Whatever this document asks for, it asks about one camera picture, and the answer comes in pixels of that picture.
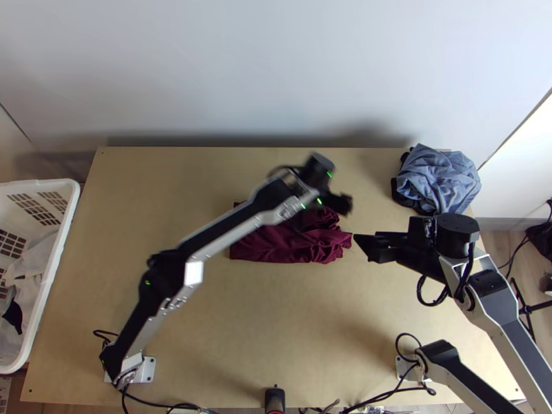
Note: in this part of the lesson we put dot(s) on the maroon t-shirt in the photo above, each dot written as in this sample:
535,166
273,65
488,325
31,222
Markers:
293,250

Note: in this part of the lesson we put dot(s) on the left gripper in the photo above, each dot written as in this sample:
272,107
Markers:
340,202

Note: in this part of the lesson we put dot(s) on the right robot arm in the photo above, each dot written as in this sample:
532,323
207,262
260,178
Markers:
496,297

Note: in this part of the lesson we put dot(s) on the white laundry basket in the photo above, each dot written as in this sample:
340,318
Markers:
51,202

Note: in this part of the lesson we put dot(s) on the heap of clothes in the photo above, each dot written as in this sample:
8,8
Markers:
440,181
30,267

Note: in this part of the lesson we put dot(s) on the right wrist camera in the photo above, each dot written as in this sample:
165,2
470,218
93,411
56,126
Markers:
420,226

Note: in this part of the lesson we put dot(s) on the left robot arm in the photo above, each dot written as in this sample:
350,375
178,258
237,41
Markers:
224,228

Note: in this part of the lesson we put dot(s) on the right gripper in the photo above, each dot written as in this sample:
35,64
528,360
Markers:
409,256

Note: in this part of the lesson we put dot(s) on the black stand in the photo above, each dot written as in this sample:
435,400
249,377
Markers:
532,307

